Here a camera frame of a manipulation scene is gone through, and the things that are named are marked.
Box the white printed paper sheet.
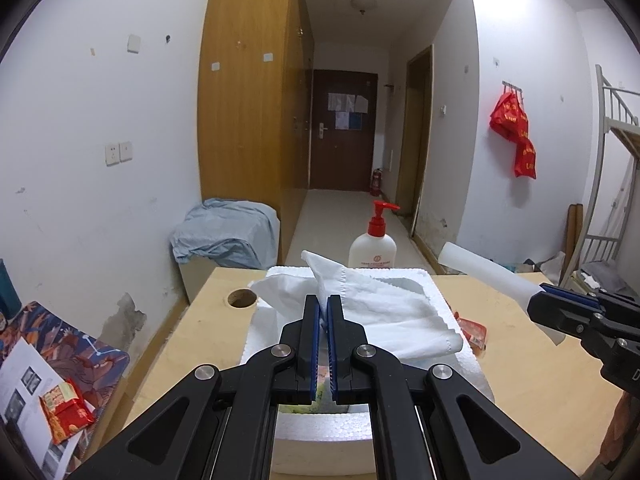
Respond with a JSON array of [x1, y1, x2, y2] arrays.
[[0, 337, 83, 480]]

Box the white paper tissue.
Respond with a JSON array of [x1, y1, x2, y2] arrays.
[[248, 250, 465, 361]]

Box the leaning wooden boards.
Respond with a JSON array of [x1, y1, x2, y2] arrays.
[[566, 203, 585, 266]]

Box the red orange snack packet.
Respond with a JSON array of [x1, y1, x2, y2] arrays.
[[39, 377, 97, 445]]

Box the teal box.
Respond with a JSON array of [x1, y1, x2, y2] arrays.
[[0, 259, 23, 321]]

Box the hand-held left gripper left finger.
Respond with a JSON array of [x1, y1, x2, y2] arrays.
[[65, 295, 321, 480]]

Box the blue-grey cloth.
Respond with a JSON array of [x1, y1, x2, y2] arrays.
[[170, 198, 280, 270]]

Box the wooden wardrobe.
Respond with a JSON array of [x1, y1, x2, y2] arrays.
[[197, 0, 316, 261]]

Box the metal bunk bed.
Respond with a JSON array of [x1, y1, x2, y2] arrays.
[[559, 64, 640, 291]]

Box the light wooden side door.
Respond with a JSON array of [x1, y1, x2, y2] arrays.
[[397, 45, 435, 238]]

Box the person's right hand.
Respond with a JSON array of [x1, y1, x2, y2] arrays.
[[600, 390, 640, 471]]

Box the grey bedding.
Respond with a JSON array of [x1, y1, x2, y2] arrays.
[[575, 262, 626, 291]]

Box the patterned side table with papers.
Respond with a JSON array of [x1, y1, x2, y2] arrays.
[[0, 301, 131, 461]]

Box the white bottle with red pump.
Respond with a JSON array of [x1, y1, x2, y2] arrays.
[[347, 201, 402, 270]]

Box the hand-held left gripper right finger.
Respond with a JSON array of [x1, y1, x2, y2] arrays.
[[327, 294, 581, 480]]

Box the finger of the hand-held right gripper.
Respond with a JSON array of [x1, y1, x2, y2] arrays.
[[527, 292, 603, 338], [539, 283, 640, 311]]

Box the white foam box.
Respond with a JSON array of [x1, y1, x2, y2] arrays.
[[239, 266, 496, 476]]

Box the dark brown door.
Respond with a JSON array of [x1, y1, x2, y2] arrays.
[[309, 70, 379, 192]]

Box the red plastic bag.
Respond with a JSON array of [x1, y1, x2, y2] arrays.
[[489, 91, 530, 142], [514, 135, 537, 180]]

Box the small red snack packet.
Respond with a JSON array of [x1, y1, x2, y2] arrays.
[[454, 311, 488, 358]]

